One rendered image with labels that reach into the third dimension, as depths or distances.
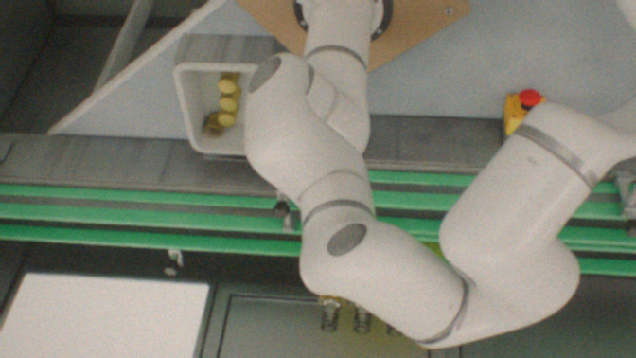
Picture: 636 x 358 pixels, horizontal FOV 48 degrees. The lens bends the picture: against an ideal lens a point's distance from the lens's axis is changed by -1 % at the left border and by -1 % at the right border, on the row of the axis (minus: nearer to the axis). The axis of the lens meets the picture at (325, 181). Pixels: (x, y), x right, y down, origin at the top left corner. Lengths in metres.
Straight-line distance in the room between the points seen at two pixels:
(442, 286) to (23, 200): 1.05
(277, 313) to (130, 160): 0.44
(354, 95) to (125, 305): 0.77
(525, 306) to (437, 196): 0.65
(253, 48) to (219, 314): 0.54
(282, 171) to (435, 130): 0.64
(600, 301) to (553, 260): 0.94
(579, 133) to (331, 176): 0.30
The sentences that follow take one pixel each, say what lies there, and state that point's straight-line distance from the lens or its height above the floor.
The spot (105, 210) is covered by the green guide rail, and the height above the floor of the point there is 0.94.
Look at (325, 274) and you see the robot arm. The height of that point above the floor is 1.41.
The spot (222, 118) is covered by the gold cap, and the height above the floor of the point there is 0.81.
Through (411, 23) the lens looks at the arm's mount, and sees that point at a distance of 1.16.
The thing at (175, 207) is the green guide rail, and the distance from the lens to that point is 1.44.
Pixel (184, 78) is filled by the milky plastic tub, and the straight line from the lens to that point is 1.32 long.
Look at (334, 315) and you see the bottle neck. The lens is 1.30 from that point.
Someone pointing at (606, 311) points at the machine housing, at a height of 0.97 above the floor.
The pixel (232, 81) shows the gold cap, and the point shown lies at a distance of 1.31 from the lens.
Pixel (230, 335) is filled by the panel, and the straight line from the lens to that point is 1.45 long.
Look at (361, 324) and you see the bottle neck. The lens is 1.28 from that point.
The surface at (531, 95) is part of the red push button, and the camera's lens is 1.33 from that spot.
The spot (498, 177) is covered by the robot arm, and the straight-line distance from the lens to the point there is 0.62.
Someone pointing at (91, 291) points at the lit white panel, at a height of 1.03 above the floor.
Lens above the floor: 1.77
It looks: 41 degrees down
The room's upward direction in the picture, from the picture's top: 173 degrees counter-clockwise
